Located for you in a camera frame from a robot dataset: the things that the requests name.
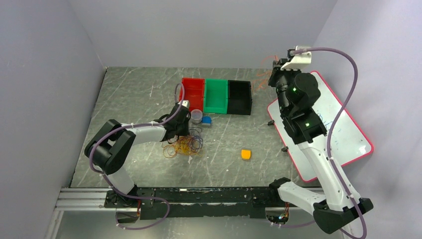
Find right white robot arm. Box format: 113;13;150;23
268;58;374;234

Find orange cable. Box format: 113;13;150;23
252;55;279;93

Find green plastic bin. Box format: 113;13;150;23
203;79;228;114

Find right purple cable hose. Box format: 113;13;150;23
270;47;367;239

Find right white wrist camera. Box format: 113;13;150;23
281;45;312;71

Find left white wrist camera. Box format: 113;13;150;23
179;100;190;109

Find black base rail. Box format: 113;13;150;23
104;186;288;220

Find yellow orange cables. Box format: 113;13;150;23
162;135;203;160

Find left purple cable hose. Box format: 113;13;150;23
89;83;185;231

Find blue block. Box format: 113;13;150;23
201;116;212;127

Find clear plastic cup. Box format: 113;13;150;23
190;109;203;124

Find black plastic bin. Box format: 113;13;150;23
227;80;252;116

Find purple cable hose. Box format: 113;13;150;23
89;83;185;231
270;47;367;239

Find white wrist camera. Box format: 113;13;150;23
179;100;190;109
281;45;312;71

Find red plastic bin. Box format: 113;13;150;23
182;78;205;111

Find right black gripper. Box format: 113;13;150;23
268;58;302;115

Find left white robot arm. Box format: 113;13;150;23
84;100;190;207

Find orange yellow block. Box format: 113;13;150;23
240;149;252;160

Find purple dark cables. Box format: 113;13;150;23
184;126;204;152

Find white board with pink frame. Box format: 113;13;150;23
267;71;374;183

